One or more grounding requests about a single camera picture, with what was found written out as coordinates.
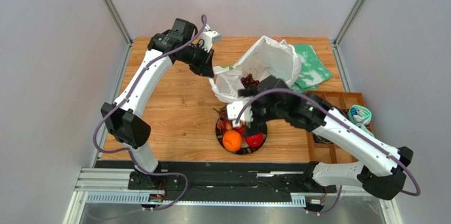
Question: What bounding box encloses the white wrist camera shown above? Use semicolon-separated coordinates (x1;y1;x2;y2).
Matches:
200;24;222;52
226;100;253;128

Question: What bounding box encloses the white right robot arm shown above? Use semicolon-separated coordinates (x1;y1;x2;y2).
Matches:
227;76;413;200

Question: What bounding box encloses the fake orange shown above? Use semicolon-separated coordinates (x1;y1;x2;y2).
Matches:
222;130;242;152

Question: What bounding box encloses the red yellow cherry bunch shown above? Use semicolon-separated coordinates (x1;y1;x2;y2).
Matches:
213;108;246;138

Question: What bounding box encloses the black rimmed ceramic plate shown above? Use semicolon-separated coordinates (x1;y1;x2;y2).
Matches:
215;106;268;155

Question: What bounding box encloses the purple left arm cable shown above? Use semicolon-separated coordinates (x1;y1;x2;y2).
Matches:
92;14;209;212

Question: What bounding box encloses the red fake apple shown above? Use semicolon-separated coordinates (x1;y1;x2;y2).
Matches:
245;132;265;148

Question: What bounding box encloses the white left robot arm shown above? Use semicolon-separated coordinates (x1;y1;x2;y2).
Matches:
94;14;221;176

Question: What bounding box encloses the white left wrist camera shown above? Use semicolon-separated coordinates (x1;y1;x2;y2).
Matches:
200;24;222;52

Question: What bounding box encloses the green white tie-dye cloth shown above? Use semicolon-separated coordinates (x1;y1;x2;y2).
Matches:
291;44;332;93

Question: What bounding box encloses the white plastic bag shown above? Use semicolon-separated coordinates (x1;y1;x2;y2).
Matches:
209;35;302;103

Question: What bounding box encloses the dark purple grape bunch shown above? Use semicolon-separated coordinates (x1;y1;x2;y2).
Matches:
241;74;260;89

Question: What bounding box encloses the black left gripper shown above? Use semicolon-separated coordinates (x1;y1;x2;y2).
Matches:
177;44;214;78

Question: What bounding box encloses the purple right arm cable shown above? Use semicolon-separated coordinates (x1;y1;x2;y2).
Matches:
234;87;422;216

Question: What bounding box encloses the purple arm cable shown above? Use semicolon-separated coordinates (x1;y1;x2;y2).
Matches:
92;14;209;212
234;87;422;216

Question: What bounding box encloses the mint white rolled sock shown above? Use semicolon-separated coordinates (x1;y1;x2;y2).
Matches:
348;104;372;126
356;123;374;137

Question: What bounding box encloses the wooden compartment tray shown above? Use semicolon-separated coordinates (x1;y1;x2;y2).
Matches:
303;89;384;173

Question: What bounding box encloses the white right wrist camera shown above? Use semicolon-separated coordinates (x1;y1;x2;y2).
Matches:
226;100;253;128

